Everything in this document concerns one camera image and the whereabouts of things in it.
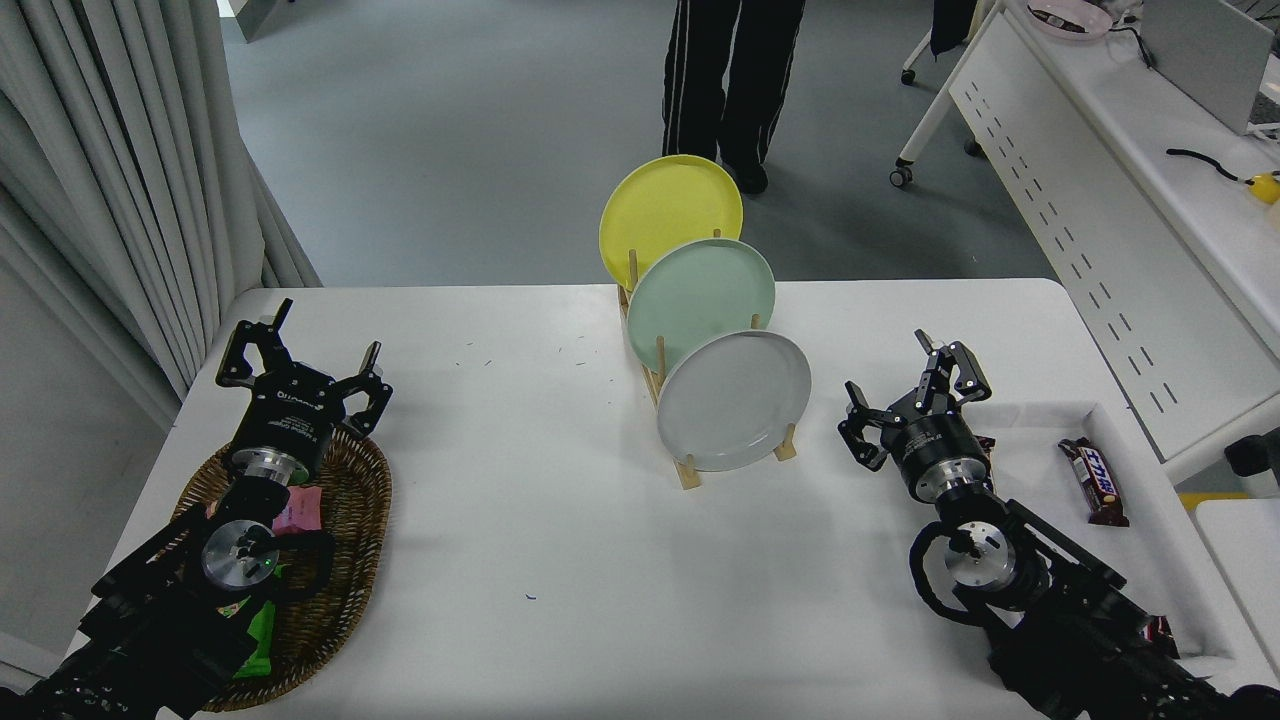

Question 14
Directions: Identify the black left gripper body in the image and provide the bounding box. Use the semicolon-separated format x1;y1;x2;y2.
235;365;346;471

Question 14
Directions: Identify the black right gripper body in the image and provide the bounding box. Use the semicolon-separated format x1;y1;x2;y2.
885;405;986;491

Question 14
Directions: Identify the grey plate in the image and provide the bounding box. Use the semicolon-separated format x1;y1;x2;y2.
656;330;813;473

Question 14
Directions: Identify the wooden plate rack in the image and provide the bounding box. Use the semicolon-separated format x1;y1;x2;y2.
617;228;799;491

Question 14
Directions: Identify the pale green plate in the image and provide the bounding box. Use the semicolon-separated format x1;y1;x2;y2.
626;238;777;376

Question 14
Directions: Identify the yellow plate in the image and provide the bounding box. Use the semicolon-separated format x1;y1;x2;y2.
598;154;745;293

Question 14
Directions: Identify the pink snack packet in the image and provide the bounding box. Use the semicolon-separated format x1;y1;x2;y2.
272;485;323;536

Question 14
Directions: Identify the brown wicker basket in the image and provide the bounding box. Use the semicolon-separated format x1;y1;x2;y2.
172;425;393;713

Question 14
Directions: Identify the grey curtain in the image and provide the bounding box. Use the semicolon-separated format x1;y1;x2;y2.
0;0;323;431

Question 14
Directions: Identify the green snack packet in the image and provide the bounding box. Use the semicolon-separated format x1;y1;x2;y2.
215;590;279;681

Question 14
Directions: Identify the white desk with casters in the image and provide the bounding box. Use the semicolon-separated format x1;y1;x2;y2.
890;0;1280;486

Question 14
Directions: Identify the white shallow tray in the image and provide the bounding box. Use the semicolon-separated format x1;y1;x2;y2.
922;400;1246;693

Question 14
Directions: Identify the black round object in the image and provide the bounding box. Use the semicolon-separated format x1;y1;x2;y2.
1225;428;1280;499

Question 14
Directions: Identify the white chair leg with caster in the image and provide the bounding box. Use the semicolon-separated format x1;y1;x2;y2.
900;28;938;86

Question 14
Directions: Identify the white side table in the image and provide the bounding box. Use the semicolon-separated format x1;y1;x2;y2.
1195;498;1280;681

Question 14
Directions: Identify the black cloth on chair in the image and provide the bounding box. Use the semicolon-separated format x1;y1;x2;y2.
930;0;979;58

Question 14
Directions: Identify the person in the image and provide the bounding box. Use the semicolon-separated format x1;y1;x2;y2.
662;0;807;196

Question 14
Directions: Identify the pink bowl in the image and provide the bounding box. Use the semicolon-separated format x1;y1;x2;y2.
1027;0;1114;41

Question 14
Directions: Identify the grey laptop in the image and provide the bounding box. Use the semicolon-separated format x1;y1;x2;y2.
1140;0;1276;136

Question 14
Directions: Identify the black cable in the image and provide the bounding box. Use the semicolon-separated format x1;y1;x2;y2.
1166;148;1251;186

